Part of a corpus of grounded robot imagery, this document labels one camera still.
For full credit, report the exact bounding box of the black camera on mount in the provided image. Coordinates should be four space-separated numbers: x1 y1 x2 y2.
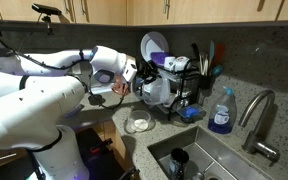
31 3 63 37

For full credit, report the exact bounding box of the blue sponge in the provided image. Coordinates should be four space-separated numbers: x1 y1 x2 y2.
182 107 200 118
176 104 206 124

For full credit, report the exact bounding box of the stainless steel sink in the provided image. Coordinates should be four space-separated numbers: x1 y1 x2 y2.
147 125 275 180

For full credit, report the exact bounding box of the red spatula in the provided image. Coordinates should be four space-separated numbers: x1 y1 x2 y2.
213 42 226 68

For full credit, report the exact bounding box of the wooden spoon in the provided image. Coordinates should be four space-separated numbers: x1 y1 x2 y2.
198 51 209 77

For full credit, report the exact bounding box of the metal cabinet handle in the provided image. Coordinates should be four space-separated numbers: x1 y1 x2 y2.
163 0 170 16
62 0 69 15
80 0 87 15

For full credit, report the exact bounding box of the black spatula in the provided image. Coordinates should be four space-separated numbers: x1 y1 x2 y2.
190 42 201 64

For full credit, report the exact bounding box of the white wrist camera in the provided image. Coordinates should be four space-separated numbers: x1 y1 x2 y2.
122 55 138 83

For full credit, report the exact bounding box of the teal spatula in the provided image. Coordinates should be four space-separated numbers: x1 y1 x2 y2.
207 39 216 69

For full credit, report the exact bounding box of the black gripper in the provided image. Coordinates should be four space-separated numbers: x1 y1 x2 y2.
136 60 159 85

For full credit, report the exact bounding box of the printed white mug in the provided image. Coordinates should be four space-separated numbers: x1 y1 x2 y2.
172 55 191 72

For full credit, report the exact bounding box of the black mug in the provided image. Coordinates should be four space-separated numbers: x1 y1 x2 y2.
168 147 190 180

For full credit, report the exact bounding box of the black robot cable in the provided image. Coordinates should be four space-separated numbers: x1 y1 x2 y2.
0 33 132 111

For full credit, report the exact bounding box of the clear rectangular plastic container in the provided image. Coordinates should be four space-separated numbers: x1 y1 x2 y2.
141 73 172 108

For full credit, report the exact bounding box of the blue utensil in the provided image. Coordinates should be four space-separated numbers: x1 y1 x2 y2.
211 64 224 77

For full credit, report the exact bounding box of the red plastic bag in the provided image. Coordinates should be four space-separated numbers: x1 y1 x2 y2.
112 74 131 98

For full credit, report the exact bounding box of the black two-tier dish rack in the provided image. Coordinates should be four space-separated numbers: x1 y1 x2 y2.
137 58 202 122

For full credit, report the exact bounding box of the black utensil holder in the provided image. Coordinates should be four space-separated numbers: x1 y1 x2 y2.
197 73 215 98

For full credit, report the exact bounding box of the black robot stand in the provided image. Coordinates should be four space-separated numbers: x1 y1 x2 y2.
75 128 138 180

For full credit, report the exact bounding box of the wooden base cabinet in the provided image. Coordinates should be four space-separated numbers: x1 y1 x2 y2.
75 119 135 174

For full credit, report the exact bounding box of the steel drawer handle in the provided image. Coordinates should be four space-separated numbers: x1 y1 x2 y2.
0 152 18 167

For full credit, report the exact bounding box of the metal spoon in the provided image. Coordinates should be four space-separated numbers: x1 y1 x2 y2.
192 160 216 180

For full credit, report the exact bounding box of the large white plate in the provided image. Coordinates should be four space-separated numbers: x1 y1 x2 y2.
140 31 170 64

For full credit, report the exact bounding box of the white cutting board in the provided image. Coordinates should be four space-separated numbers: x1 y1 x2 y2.
91 83 116 95

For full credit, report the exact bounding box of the steel kitchen faucet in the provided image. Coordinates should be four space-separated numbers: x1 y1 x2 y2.
237 88 281 163

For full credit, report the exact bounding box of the white rice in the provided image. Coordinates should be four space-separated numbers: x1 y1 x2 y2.
132 118 150 132

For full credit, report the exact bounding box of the purple bowl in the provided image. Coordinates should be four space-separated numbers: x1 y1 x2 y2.
149 51 169 67

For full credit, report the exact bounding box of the blue dish soap bottle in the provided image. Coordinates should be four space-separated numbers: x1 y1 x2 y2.
207 85 237 135

